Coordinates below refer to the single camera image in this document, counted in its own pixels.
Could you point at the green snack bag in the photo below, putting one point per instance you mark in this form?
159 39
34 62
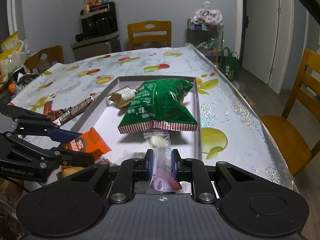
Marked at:
155 105

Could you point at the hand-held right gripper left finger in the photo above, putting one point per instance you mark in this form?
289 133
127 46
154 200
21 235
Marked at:
149 165

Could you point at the clear plastic bag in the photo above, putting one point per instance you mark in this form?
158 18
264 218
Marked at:
22 50

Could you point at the red snack stick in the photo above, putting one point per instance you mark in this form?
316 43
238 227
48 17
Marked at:
47 107

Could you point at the white door frame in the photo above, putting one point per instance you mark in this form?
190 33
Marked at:
16 5

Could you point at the black plastic bag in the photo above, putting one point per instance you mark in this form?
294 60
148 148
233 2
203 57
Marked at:
27 78

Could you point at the orange fruit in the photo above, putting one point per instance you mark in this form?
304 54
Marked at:
12 87

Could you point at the dark brown snack tube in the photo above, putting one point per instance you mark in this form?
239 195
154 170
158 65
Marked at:
75 110

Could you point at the orange snack packet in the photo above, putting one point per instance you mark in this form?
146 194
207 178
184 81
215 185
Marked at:
90 142

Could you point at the clear pink-print candy packet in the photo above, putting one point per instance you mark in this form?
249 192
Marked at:
160 142

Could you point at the wooden chair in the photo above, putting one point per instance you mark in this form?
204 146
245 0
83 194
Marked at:
56 55
282 132
135 40

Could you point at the white door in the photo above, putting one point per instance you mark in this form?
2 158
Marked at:
260 30

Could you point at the dark patterned candy wrapper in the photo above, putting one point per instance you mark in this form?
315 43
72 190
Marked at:
58 113

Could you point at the white plastic shopping bag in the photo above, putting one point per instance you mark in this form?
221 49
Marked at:
207 15

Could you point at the green tote bag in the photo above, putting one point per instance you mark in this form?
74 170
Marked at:
231 67

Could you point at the grey cabinet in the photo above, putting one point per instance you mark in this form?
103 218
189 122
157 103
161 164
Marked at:
92 50

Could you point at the glass jar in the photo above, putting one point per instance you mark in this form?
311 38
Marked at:
43 66

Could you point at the black tea machine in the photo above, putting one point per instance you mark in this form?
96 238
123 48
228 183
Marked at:
110 17

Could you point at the white cardboard tray box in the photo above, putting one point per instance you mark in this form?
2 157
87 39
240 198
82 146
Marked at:
105 130

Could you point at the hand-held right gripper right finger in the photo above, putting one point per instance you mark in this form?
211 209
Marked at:
175 165

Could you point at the yellow food bag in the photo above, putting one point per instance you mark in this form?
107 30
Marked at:
6 61
10 41

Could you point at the fruit-print tablecloth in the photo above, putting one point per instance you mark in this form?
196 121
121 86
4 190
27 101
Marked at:
225 120

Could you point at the metal storage rack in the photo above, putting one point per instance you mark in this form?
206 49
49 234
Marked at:
217 35

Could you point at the small yellow bottle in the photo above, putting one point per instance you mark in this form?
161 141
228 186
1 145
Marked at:
86 8

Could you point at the green wrapped packets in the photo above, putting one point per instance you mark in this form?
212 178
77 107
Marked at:
206 45

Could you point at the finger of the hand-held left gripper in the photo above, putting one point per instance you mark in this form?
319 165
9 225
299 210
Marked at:
75 158
65 135

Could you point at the small brown wafer packet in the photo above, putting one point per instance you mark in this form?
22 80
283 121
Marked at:
122 97

